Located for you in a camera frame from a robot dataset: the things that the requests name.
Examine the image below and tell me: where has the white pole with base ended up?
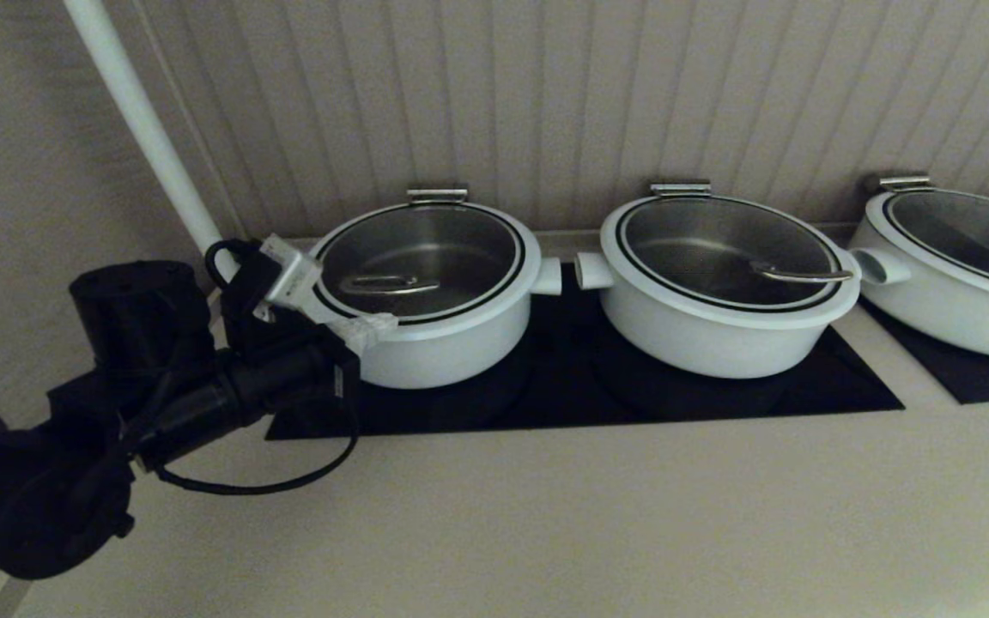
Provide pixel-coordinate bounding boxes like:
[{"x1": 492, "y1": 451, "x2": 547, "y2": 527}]
[{"x1": 65, "y1": 0, "x2": 242, "y2": 284}]

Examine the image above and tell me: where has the glass lid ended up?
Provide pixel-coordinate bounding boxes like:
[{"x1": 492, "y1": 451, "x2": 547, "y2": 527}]
[
  {"x1": 865, "y1": 189, "x2": 989, "y2": 308},
  {"x1": 310, "y1": 200, "x2": 541, "y2": 342},
  {"x1": 600, "y1": 196, "x2": 860, "y2": 331}
]

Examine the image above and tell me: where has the narrow black glass cooktop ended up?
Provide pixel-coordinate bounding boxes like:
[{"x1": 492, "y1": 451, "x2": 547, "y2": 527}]
[{"x1": 857, "y1": 296, "x2": 989, "y2": 404}]

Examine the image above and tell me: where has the wide black glass cooktop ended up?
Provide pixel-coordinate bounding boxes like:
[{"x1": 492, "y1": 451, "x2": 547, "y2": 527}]
[{"x1": 265, "y1": 262, "x2": 903, "y2": 441}]

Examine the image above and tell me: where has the black left camera cable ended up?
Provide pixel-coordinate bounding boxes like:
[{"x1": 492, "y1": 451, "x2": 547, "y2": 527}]
[{"x1": 155, "y1": 240, "x2": 360, "y2": 497}]

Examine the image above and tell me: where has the white pot, steel inner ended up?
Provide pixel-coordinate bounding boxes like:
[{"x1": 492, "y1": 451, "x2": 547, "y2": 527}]
[
  {"x1": 846, "y1": 219, "x2": 989, "y2": 360},
  {"x1": 349, "y1": 256, "x2": 562, "y2": 390},
  {"x1": 574, "y1": 249, "x2": 860, "y2": 380}
]

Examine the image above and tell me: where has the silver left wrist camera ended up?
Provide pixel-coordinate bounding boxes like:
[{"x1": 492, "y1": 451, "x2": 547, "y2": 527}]
[{"x1": 258, "y1": 236, "x2": 324, "y2": 324}]

